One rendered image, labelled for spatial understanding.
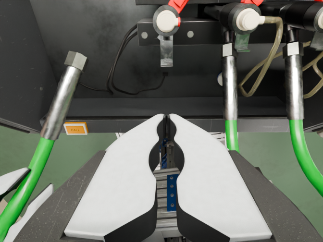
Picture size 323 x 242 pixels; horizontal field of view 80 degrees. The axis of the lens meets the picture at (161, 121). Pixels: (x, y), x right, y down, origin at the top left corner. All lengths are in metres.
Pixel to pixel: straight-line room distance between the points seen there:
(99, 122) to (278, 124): 0.42
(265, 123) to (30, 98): 0.54
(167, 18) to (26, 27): 0.41
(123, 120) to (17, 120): 0.22
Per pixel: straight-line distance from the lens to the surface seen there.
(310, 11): 0.27
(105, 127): 0.49
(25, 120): 0.52
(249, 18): 0.22
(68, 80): 0.23
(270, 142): 1.92
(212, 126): 0.48
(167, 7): 0.22
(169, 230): 0.82
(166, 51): 0.23
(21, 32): 0.55
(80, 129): 0.50
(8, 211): 0.23
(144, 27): 0.36
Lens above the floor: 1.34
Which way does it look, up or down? 58 degrees down
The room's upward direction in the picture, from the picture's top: 177 degrees counter-clockwise
